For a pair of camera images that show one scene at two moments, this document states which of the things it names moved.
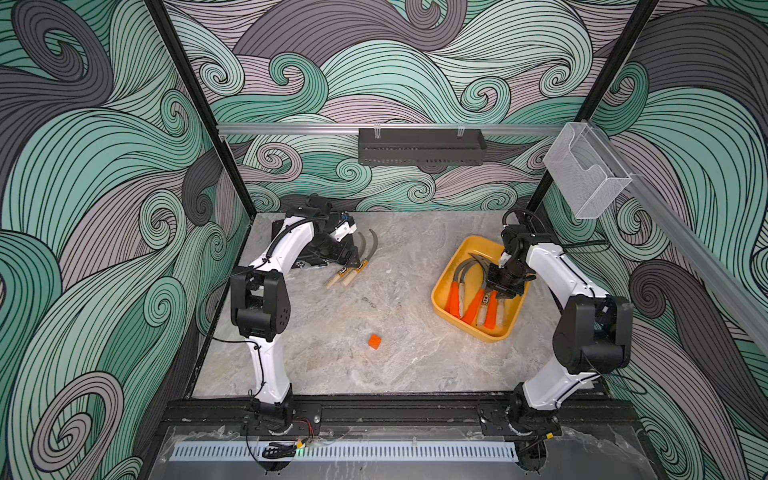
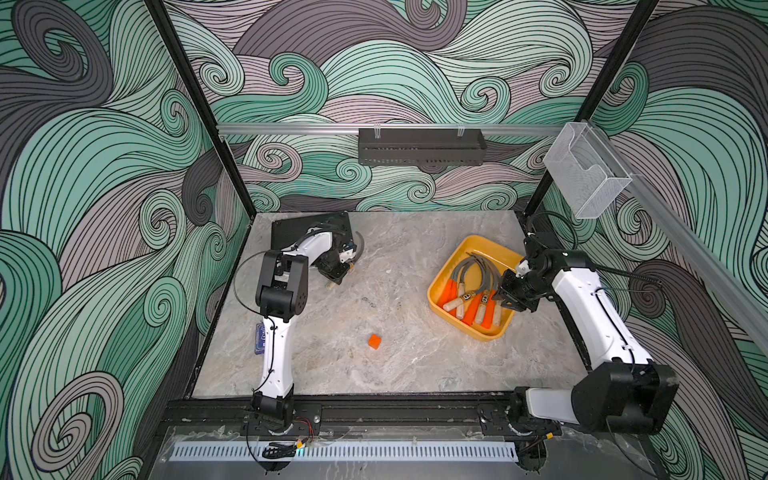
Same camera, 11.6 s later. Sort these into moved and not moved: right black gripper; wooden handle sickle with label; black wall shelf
Moved: right black gripper
Not moved: black wall shelf; wooden handle sickle with label
